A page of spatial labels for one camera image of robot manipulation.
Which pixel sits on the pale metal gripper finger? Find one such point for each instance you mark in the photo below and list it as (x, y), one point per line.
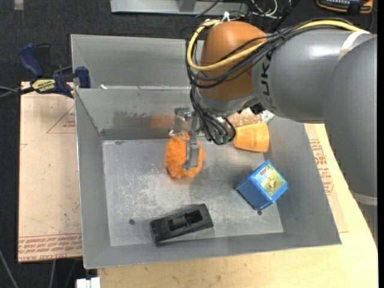
(178, 126)
(193, 154)

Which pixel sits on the orange fuzzy ball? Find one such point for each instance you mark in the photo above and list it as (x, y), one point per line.
(175, 157)

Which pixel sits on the grey metal bin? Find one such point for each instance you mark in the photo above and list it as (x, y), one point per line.
(144, 175)

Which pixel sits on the orange-yellow plastic cup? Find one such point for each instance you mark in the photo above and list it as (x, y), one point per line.
(252, 138)

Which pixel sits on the black rectangular plastic tray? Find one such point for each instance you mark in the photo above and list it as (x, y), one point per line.
(180, 222)

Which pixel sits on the blue box with picture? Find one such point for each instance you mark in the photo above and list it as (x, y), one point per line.
(258, 187)

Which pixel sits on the brown cardboard board, red print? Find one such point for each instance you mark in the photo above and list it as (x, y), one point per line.
(48, 166)

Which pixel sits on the black cylinder on white bracket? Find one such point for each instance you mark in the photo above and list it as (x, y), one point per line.
(258, 108)

